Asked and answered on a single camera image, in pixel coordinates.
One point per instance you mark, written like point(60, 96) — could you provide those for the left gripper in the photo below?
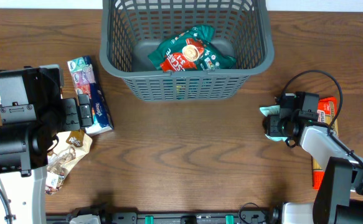
point(72, 119)

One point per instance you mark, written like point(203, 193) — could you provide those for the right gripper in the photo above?
point(271, 126)

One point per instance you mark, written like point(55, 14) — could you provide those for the teal snack bar wrapper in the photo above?
point(271, 110)

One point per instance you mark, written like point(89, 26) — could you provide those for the orange spaghetti pack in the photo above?
point(327, 109)

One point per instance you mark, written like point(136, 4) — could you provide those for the Kleenex tissue multipack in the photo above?
point(85, 81)

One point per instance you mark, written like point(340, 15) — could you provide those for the green Nescafe coffee bag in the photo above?
point(190, 50)

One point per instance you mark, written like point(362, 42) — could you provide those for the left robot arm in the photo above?
point(32, 113)

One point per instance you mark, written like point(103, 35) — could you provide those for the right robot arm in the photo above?
point(340, 195)

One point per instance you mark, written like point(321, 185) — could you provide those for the grey plastic basket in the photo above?
point(131, 30)

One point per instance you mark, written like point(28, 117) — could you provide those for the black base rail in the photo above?
point(248, 213)

